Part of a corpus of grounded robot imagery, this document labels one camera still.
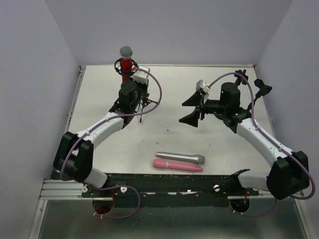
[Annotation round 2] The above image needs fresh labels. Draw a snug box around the black tripod shock-mount stand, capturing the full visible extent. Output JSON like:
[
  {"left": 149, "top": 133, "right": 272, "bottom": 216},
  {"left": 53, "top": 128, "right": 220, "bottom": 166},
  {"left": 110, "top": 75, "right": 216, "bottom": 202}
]
[{"left": 110, "top": 58, "right": 162, "bottom": 125}]

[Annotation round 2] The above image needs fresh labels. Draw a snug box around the black round-base mic stand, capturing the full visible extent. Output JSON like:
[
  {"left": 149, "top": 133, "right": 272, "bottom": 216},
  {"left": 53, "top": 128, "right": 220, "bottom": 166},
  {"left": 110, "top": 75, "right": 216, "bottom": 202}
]
[
  {"left": 253, "top": 79, "right": 273, "bottom": 105},
  {"left": 214, "top": 69, "right": 250, "bottom": 120}
]

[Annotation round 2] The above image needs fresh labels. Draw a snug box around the red glitter microphone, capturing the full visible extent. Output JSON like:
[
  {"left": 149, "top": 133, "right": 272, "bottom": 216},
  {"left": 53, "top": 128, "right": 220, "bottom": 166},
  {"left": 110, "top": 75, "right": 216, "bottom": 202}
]
[{"left": 120, "top": 46, "right": 133, "bottom": 83}]

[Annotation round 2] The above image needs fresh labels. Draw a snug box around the silver microphone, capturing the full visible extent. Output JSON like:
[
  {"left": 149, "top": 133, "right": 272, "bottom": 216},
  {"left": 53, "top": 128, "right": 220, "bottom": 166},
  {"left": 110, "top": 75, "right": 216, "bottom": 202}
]
[{"left": 156, "top": 152, "right": 205, "bottom": 165}]

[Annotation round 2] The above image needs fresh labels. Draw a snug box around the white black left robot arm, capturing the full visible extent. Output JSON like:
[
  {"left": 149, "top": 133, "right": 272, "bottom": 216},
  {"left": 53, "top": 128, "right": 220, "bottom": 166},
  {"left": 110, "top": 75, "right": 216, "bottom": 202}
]
[{"left": 53, "top": 79, "right": 149, "bottom": 188}]

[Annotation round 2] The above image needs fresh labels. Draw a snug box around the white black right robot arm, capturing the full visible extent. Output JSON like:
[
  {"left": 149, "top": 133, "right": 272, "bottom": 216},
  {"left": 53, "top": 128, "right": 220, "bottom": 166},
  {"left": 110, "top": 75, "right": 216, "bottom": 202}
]
[{"left": 179, "top": 80, "right": 310, "bottom": 200}]

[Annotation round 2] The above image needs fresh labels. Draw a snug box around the pink microphone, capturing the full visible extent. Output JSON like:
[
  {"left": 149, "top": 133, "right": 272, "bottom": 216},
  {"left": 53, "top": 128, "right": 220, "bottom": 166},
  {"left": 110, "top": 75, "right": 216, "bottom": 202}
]
[{"left": 153, "top": 159, "right": 203, "bottom": 172}]

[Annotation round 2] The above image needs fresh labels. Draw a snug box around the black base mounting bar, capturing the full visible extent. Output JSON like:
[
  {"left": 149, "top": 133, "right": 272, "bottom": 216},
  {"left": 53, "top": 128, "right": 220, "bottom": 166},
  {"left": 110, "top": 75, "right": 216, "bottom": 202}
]
[{"left": 82, "top": 173, "right": 259, "bottom": 208}]

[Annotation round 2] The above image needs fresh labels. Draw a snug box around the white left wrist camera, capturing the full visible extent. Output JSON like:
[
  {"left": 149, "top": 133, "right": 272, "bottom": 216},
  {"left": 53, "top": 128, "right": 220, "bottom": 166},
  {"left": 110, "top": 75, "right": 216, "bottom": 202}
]
[{"left": 132, "top": 66, "right": 150, "bottom": 85}]

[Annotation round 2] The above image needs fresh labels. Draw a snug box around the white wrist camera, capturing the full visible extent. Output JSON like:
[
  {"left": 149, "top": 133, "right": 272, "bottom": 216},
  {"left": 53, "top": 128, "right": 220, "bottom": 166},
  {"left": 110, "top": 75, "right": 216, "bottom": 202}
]
[
  {"left": 196, "top": 80, "right": 210, "bottom": 99},
  {"left": 132, "top": 66, "right": 150, "bottom": 85}
]

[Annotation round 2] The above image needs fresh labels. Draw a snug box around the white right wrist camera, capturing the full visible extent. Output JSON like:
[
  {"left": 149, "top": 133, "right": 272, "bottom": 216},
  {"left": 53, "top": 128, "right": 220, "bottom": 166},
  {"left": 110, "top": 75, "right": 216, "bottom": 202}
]
[{"left": 196, "top": 80, "right": 210, "bottom": 99}]

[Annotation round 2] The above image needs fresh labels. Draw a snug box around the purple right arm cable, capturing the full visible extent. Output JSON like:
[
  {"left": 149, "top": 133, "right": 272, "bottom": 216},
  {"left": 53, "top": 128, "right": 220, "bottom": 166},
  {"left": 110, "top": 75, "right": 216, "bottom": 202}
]
[{"left": 206, "top": 72, "right": 315, "bottom": 217}]

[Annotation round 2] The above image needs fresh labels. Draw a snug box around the aluminium frame rail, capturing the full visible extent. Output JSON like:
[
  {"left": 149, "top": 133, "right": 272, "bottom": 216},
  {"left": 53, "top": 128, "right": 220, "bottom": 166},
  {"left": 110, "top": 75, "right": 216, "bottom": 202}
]
[{"left": 39, "top": 180, "right": 112, "bottom": 201}]

